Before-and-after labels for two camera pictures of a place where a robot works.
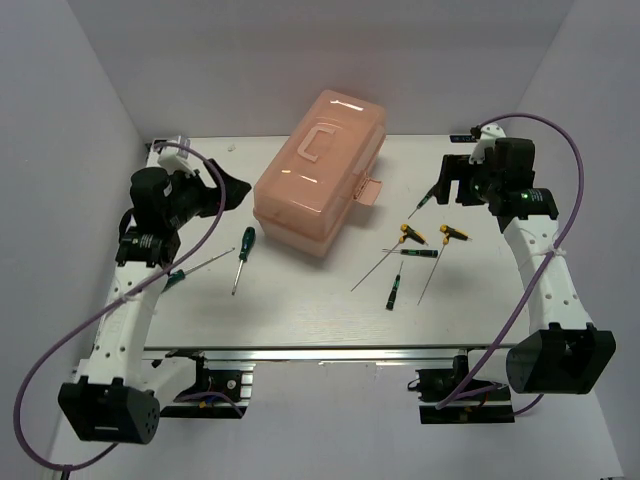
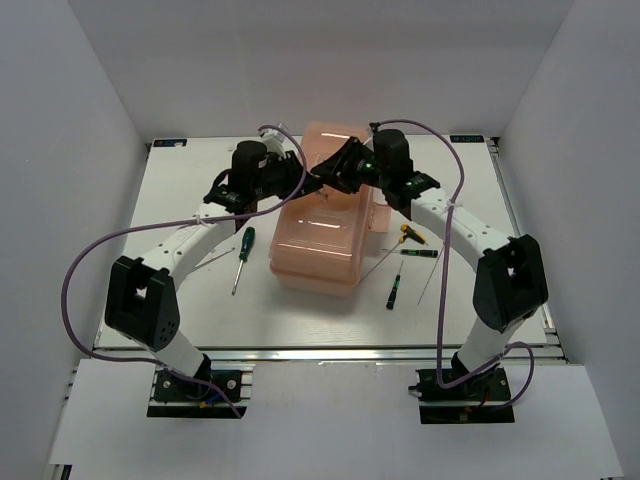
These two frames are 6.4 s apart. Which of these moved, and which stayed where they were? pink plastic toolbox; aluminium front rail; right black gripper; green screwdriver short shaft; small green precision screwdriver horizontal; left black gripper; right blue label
Moved: right black gripper; left black gripper; pink plastic toolbox
Stayed: right blue label; small green precision screwdriver horizontal; green screwdriver short shaft; aluminium front rail
